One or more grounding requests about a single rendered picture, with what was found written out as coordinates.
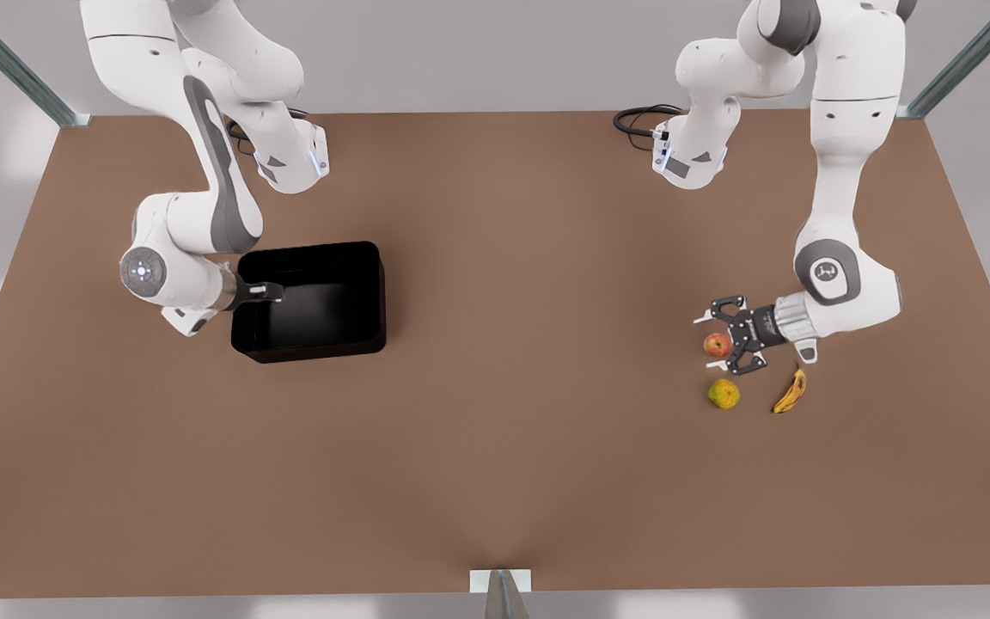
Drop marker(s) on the yellow brown banana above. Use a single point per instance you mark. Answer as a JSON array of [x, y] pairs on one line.
[[791, 393]]

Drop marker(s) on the black storage box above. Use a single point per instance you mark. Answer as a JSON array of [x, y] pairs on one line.
[[310, 301]]

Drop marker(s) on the green yellow fruit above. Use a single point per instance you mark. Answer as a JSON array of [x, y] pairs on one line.
[[724, 394]]

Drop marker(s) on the red apple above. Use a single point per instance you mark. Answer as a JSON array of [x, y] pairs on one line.
[[717, 345]]

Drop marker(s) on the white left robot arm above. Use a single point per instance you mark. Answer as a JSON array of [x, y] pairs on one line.
[[843, 172]]

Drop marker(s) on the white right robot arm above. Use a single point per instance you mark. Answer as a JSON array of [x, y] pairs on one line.
[[211, 163]]

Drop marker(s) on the silver frame post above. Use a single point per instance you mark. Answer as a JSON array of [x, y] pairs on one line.
[[963, 60], [502, 593], [9, 64]]

